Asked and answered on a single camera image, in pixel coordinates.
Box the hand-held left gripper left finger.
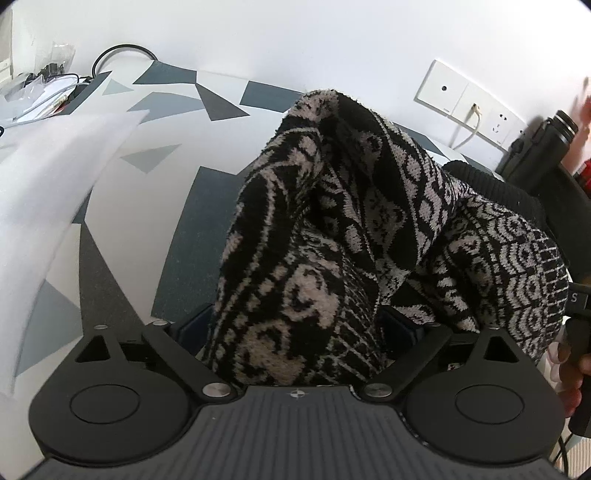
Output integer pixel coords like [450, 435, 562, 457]
[74, 305, 235, 401]

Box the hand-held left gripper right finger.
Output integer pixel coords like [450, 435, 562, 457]
[360, 308, 525, 400]

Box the black white patterned sweater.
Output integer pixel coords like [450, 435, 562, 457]
[203, 89, 571, 388]

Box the person's right hand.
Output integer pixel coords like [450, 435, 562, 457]
[554, 342, 585, 419]

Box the geometric patterned table mat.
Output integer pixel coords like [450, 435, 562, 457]
[14, 60, 509, 402]

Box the black bottle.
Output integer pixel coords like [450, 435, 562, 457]
[496, 110, 580, 195]

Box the white foam sheet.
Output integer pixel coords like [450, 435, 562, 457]
[0, 108, 148, 398]

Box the clear plastic bag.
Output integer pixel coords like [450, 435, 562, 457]
[50, 41, 77, 70]

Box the white cable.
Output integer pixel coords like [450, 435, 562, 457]
[450, 105, 483, 151]

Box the white wall socket with cable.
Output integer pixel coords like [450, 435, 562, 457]
[451, 83, 492, 134]

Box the white power wall outlet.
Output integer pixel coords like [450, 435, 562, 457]
[480, 99, 527, 148]

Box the white wall socket panel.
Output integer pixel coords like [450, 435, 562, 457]
[414, 58, 468, 114]

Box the black cable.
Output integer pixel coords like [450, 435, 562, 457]
[92, 44, 160, 77]

